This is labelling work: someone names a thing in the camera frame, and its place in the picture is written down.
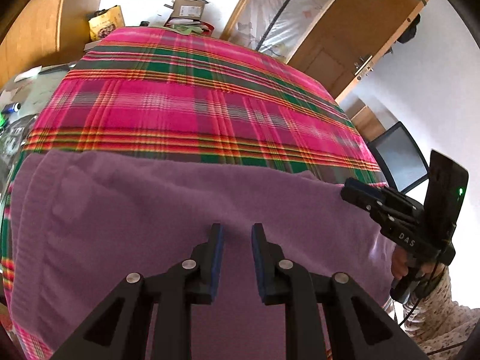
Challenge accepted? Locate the purple fleece garment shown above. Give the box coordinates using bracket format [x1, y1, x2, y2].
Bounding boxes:
[10, 151, 394, 359]

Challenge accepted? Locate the floral sleeve right forearm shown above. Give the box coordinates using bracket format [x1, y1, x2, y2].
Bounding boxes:
[403, 270, 479, 359]

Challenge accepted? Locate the person's right hand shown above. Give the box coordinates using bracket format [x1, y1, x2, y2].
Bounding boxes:
[390, 247, 445, 281]

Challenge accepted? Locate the black framed monitor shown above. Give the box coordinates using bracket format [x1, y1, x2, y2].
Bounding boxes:
[367, 122, 429, 194]

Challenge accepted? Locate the small wooden cabinet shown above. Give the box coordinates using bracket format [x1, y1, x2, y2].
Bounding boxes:
[346, 99, 386, 142]

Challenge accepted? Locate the black bag on door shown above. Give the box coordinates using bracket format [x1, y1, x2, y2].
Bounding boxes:
[397, 14, 421, 44]

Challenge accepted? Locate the wooden door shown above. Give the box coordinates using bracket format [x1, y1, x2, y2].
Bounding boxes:
[288, 0, 429, 102]

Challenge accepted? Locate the plastic covered mattress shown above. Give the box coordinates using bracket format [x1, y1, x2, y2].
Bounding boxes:
[220, 0, 335, 63]

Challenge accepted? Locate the pink plaid bed blanket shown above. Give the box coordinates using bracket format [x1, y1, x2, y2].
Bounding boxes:
[1, 27, 385, 359]

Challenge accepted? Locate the cluttered side table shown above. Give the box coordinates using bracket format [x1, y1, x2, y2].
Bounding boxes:
[1, 62, 76, 194]

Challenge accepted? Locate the brown cardboard box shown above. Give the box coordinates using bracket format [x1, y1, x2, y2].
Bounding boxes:
[165, 0, 208, 25]

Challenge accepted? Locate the wooden wardrobe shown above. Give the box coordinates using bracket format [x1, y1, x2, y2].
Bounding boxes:
[1, 0, 100, 85]

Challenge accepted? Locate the black cable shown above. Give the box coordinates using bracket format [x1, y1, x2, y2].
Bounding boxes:
[397, 257, 470, 357]

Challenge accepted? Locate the metal door handle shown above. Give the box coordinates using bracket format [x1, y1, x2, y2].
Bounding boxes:
[354, 55, 374, 80]

